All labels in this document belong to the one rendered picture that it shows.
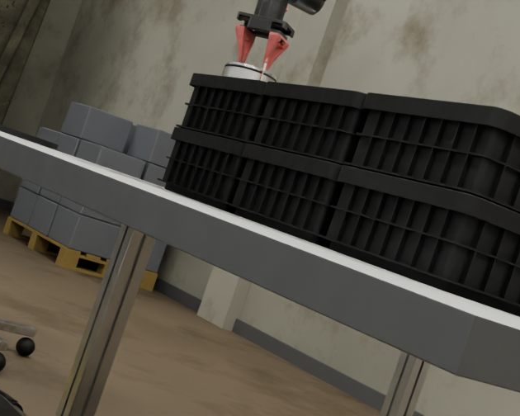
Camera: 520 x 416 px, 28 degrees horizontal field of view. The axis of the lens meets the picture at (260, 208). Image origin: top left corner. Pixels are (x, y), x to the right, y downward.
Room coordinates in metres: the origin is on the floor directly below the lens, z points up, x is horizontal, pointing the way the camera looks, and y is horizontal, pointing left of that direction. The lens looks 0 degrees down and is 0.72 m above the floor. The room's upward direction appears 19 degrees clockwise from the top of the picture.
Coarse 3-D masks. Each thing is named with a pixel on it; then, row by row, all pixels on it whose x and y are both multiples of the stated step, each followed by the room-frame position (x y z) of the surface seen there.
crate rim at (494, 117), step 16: (368, 96) 1.47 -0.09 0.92; (384, 96) 1.44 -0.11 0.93; (400, 96) 1.41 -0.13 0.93; (400, 112) 1.40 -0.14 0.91; (416, 112) 1.37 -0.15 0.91; (432, 112) 1.34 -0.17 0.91; (448, 112) 1.31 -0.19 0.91; (464, 112) 1.29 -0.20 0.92; (480, 112) 1.26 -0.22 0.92; (496, 112) 1.24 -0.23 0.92; (512, 112) 1.24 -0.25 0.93; (512, 128) 1.24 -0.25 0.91
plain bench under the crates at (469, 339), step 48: (0, 144) 1.36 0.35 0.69; (96, 192) 1.10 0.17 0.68; (144, 192) 1.02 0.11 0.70; (144, 240) 2.21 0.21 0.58; (192, 240) 0.93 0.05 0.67; (240, 240) 0.87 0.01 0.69; (288, 240) 0.98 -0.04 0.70; (288, 288) 0.80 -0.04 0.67; (336, 288) 0.75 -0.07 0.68; (384, 288) 0.72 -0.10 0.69; (432, 288) 1.12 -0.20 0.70; (96, 336) 2.19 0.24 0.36; (384, 336) 0.70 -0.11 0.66; (432, 336) 0.67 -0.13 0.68; (480, 336) 0.65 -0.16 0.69; (96, 384) 2.21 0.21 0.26
